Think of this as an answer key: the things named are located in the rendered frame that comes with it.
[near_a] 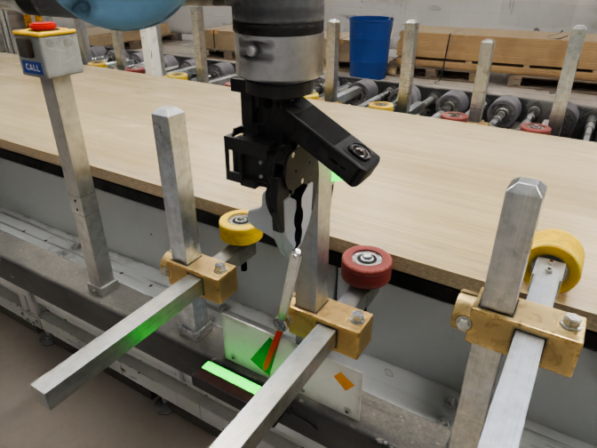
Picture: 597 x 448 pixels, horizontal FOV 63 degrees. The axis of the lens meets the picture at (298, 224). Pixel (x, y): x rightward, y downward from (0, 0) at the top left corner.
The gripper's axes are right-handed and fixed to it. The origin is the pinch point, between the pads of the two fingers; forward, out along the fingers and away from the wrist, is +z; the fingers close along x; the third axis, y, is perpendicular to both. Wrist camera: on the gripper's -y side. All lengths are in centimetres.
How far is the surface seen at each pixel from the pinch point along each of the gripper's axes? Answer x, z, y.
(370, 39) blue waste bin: -527, 57, 216
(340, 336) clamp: -5.1, 16.0, -4.6
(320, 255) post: -6.8, 4.9, 0.1
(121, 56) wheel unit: -117, 11, 166
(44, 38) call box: -6, -19, 50
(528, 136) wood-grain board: -98, 11, -14
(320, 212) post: -6.5, -1.9, 0.2
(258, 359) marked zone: -5.1, 27.9, 10.0
